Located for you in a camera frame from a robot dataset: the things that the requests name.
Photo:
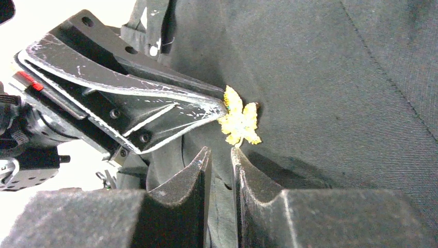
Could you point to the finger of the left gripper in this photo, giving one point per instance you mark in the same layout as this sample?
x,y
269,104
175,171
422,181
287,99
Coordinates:
x,y
140,115
87,35

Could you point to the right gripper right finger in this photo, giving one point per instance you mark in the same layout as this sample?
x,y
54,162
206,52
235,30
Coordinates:
x,y
268,215

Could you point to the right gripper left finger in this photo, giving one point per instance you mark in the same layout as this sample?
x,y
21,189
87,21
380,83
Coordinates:
x,y
172,215

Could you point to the gold leaf brooch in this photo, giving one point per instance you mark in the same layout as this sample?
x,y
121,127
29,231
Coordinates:
x,y
240,122

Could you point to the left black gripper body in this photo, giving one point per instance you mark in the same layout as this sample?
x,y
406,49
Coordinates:
x,y
32,128

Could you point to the black button shirt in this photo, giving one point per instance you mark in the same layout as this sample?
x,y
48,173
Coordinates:
x,y
347,90

